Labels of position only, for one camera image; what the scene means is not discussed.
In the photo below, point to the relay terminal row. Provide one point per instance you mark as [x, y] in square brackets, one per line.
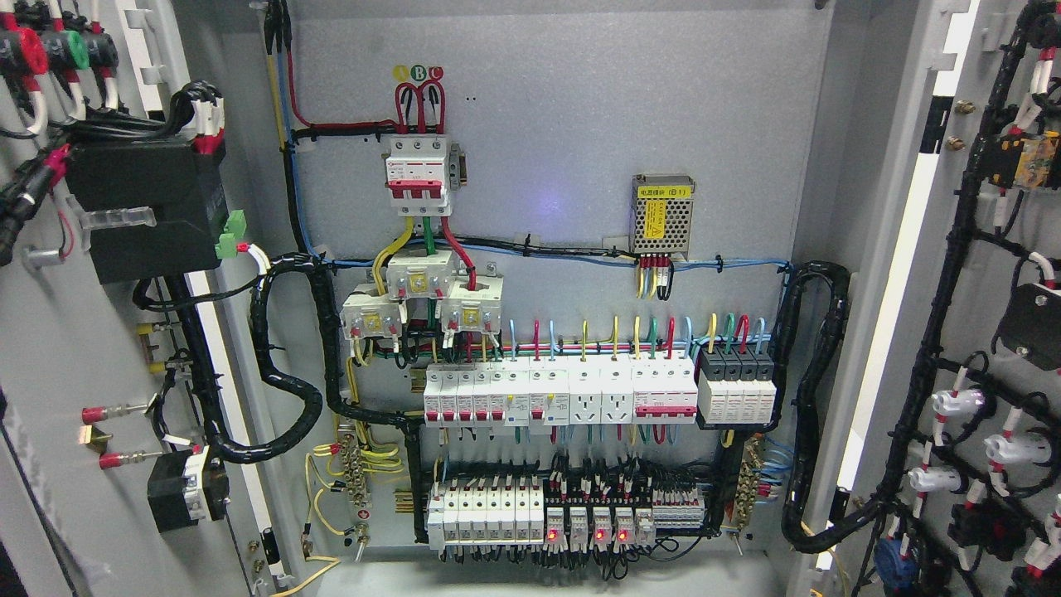
[594, 507]

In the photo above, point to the white lower breaker row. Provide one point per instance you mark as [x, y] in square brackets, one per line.
[486, 514]

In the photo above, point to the white rotary selector switch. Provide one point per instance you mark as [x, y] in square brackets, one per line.
[187, 486]

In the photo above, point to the black digital power meter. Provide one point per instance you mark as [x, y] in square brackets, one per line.
[164, 203]

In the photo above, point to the metal mesh power supply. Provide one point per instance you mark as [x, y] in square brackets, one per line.
[662, 209]

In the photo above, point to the white current transformers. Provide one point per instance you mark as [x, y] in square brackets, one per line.
[419, 284]

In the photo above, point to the white socket breaker row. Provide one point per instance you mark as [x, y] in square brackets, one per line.
[539, 394]

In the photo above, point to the grey electrical cabinet body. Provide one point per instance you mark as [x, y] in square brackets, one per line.
[789, 119]

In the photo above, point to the black surge protector block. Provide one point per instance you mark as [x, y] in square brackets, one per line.
[736, 391]

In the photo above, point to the white red main breaker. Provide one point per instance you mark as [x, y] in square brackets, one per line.
[423, 171]

